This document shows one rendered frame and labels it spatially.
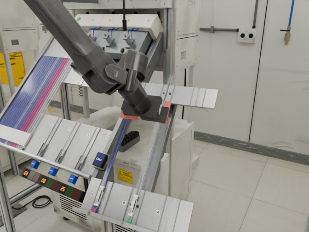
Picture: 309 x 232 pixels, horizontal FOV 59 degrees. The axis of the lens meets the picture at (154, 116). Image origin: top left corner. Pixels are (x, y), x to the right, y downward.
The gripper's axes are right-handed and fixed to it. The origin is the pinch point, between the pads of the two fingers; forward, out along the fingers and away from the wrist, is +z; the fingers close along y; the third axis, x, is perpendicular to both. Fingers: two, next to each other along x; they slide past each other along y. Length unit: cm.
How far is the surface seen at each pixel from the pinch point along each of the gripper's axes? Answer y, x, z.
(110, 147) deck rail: 21.4, 5.9, 19.1
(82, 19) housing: 59, -56, 17
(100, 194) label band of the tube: 12.4, 24.5, 6.7
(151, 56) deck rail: 16.7, -37.4, 20.0
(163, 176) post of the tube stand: -2.0, 12.8, 19.1
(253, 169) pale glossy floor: -29, -40, 182
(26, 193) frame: 91, 30, 64
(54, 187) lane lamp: 41, 25, 21
